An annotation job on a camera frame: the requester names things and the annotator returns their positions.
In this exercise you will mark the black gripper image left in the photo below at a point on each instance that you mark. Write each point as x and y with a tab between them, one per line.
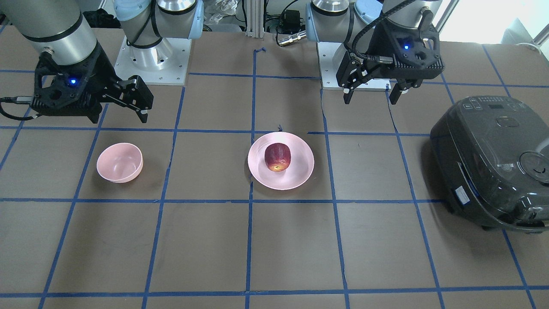
99	70

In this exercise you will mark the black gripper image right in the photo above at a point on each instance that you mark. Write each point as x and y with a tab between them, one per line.
383	43

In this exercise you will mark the red apple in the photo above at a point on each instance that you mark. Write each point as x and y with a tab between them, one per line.
277	157

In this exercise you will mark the pink bowl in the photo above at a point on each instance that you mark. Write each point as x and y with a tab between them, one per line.
120	163

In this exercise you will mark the pink plate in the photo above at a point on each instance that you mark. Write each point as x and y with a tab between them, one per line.
300	169

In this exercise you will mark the silver metal connector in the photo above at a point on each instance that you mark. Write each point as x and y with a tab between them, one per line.
293	38

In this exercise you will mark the black power adapter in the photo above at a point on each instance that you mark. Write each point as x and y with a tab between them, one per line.
290	19

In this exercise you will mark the black rice cooker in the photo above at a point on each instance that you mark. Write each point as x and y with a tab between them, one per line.
493	155

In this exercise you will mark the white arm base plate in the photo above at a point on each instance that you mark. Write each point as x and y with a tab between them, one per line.
163	64
330	55

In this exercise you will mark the aluminium frame post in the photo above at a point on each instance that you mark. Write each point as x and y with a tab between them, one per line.
254	18

